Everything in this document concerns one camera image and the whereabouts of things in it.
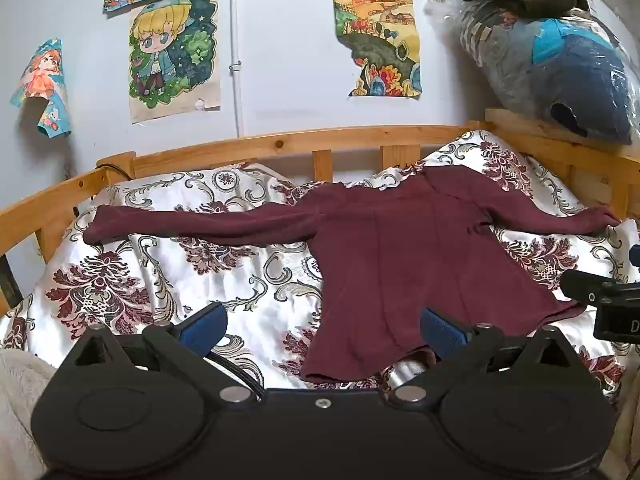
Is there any blond child cartoon poster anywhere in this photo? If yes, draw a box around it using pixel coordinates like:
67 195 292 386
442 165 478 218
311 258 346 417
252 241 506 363
128 0 222 125

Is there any white floral satin blanket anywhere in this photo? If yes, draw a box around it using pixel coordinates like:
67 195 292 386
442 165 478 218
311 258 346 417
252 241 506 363
0 129 640 406

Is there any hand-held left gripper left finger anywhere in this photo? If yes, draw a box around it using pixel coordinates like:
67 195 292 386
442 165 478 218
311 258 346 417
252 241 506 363
58 302 255 406

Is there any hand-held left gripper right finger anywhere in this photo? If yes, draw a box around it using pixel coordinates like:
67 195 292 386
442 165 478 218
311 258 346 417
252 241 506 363
386 307 589 407

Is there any white wall pipe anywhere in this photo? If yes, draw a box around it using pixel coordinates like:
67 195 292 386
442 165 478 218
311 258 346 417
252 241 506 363
229 0 247 139

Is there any plastic-wrapped blue plush toy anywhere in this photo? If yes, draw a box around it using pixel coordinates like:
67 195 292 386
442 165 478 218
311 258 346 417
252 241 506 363
458 0 640 147

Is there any wooden bed frame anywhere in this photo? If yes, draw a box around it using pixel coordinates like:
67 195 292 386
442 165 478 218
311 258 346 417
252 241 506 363
0 107 640 318

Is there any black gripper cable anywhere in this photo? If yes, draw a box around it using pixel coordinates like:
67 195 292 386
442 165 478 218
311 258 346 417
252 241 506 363
204 351 267 402

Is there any cream fleece blanket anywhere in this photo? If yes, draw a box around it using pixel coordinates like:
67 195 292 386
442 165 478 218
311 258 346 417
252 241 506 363
0 347 62 480

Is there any black cable on bed frame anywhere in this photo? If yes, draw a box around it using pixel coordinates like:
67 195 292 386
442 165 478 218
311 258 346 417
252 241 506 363
94 161 137 182

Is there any maroon long-sleeved sweater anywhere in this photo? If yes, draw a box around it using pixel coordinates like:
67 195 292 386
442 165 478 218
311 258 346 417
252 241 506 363
82 166 622 383

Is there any curled cartoon girl poster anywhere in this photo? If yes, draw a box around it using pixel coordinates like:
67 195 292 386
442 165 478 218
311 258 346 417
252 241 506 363
10 38 73 139

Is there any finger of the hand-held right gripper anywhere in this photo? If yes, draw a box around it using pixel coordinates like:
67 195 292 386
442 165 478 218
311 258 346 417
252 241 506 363
559 269 609 307

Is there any colourful landscape poster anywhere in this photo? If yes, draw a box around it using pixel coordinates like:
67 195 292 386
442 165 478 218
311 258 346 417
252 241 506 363
330 0 424 100

